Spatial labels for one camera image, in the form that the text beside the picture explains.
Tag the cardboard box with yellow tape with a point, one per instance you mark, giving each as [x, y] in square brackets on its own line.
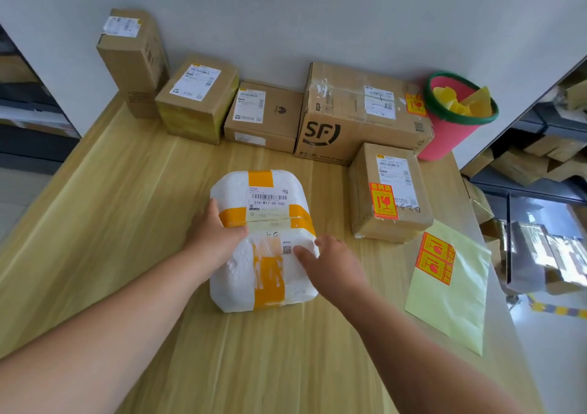
[195, 99]

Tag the person's right forearm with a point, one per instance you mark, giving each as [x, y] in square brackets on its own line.
[412, 363]

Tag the yellow paper scraps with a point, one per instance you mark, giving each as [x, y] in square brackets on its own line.
[463, 99]

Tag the taped glossy cardboard parcel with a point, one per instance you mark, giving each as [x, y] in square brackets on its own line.
[545, 257]

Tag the person's left forearm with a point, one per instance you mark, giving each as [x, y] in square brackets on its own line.
[105, 335]

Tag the pink waste bin green rim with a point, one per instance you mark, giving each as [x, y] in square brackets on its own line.
[442, 133]

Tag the cardboard box red fragile sticker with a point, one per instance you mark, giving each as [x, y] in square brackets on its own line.
[390, 193]

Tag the dark shelf with parcels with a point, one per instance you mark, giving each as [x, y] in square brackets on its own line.
[32, 115]

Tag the tall upright cardboard box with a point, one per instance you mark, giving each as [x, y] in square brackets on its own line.
[135, 60]

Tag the flat brown cardboard box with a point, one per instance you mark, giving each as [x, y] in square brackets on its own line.
[268, 117]

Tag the yellow black floor tape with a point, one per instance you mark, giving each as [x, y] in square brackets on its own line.
[557, 309]

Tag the person's right hand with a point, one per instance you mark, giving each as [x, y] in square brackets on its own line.
[337, 273]

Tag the person's left hand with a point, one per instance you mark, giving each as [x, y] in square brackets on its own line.
[208, 239]

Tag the person's right thumb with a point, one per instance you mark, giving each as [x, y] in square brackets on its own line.
[305, 254]

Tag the white foam box yellow tape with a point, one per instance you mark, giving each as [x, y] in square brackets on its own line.
[268, 267]

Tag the person's left thumb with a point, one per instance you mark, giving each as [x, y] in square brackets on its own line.
[235, 233]

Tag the large cardboard box black logo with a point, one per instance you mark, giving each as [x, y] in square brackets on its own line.
[357, 115]

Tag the pale yellow sticker backing sheet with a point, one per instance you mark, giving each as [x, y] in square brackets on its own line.
[451, 299]

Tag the dark metal storage shelf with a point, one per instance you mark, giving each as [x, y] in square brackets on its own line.
[527, 184]

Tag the pile of cardboard parcels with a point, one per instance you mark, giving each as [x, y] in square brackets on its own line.
[536, 159]

